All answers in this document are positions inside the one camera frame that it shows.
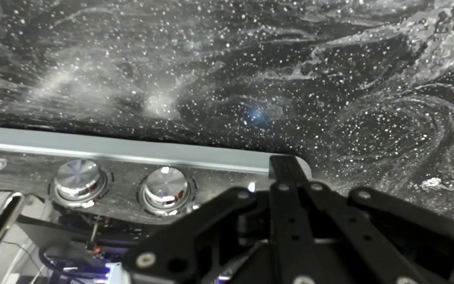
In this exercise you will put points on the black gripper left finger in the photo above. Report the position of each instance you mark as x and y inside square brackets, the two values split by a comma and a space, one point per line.
[192, 248]

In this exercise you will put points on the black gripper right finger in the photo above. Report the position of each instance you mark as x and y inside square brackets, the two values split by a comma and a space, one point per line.
[367, 237]

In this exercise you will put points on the cream and chrome toaster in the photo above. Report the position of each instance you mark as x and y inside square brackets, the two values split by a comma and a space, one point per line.
[74, 204]

